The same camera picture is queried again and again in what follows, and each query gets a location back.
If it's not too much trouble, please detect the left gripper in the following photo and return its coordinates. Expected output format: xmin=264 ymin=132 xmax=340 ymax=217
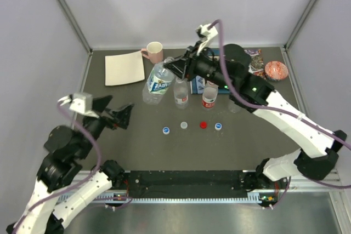
xmin=77 ymin=94 xmax=135 ymax=158

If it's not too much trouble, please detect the small blue-cap water bottle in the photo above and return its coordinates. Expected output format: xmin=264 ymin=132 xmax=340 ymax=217
xmin=142 ymin=56 xmax=174 ymax=105

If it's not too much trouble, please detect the white-cap red-label bottle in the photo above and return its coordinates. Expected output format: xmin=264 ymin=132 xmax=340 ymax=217
xmin=173 ymin=77 xmax=189 ymax=110

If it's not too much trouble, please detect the red-cap red-label bottle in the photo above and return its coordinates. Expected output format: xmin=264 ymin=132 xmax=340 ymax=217
xmin=202 ymin=81 xmax=218 ymax=110

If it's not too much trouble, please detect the red bottle cap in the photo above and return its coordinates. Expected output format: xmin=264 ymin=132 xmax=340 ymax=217
xmin=200 ymin=121 xmax=207 ymax=129

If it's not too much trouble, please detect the clear label-free plastic bottle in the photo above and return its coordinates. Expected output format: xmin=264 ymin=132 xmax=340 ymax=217
xmin=228 ymin=100 xmax=241 ymax=113

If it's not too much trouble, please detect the blue white bottle cap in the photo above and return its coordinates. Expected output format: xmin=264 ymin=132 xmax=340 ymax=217
xmin=214 ymin=123 xmax=223 ymax=130

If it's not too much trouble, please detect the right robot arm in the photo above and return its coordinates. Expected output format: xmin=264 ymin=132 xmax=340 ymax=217
xmin=164 ymin=44 xmax=347 ymax=188

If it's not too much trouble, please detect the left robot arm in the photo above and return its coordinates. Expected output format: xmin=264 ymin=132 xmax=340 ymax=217
xmin=6 ymin=93 xmax=134 ymax=233

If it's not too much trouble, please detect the blue patterned placemat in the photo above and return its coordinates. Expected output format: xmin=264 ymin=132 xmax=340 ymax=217
xmin=190 ymin=49 xmax=230 ymax=94

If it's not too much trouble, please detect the pink mug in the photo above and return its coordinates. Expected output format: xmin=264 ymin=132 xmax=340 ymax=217
xmin=140 ymin=42 xmax=163 ymax=64

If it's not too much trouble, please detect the white square plate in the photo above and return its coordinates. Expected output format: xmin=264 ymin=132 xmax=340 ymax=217
xmin=105 ymin=51 xmax=145 ymax=86

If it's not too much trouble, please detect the red patterned bowl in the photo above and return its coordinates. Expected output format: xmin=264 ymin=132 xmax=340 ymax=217
xmin=264 ymin=61 xmax=288 ymax=81

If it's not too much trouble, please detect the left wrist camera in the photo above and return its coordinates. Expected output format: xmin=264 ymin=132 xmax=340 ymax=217
xmin=58 ymin=92 xmax=99 ymax=118

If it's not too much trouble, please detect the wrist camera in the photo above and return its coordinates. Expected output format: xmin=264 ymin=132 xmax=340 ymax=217
xmin=58 ymin=92 xmax=99 ymax=118
xmin=196 ymin=24 xmax=218 ymax=55

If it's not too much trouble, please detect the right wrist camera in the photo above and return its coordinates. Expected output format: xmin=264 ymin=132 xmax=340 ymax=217
xmin=196 ymin=24 xmax=218 ymax=55

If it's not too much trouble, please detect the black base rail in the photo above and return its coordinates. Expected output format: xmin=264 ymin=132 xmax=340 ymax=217
xmin=112 ymin=170 xmax=279 ymax=193

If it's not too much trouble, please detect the grey slotted cable duct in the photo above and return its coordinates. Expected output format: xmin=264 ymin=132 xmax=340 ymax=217
xmin=92 ymin=186 xmax=278 ymax=205

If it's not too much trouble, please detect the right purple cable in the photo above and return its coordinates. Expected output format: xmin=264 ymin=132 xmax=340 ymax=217
xmin=208 ymin=19 xmax=351 ymax=190

